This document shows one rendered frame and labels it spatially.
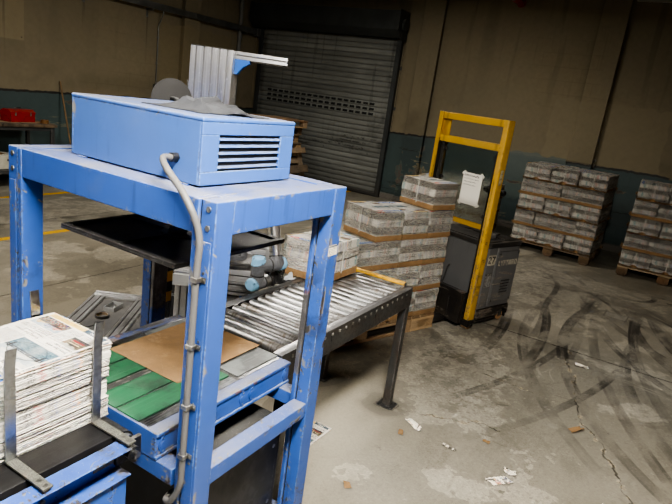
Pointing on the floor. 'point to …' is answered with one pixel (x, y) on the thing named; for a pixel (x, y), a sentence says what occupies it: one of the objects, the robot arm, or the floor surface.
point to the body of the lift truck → (500, 253)
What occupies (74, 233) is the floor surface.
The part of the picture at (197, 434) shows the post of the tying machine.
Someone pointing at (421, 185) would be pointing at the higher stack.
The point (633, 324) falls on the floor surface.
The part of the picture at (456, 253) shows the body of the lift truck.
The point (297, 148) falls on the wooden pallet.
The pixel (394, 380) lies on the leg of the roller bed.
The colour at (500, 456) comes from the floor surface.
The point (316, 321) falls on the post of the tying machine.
